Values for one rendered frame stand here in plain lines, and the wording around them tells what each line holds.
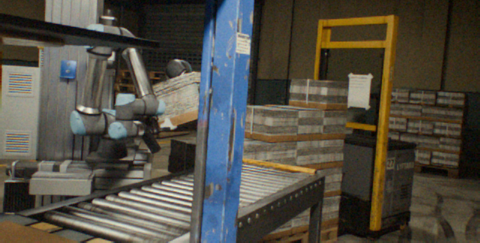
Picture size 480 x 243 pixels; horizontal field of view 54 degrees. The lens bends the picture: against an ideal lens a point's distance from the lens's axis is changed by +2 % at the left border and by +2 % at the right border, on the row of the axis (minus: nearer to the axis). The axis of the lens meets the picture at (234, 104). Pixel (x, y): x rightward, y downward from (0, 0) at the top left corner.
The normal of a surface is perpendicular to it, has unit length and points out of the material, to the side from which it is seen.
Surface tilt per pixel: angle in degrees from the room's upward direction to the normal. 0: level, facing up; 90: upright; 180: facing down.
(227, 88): 90
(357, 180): 90
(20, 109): 90
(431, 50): 90
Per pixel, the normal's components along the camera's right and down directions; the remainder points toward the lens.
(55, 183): 0.15, 0.06
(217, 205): -0.47, 0.01
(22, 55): 0.88, 0.09
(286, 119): 0.67, 0.09
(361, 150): -0.74, -0.02
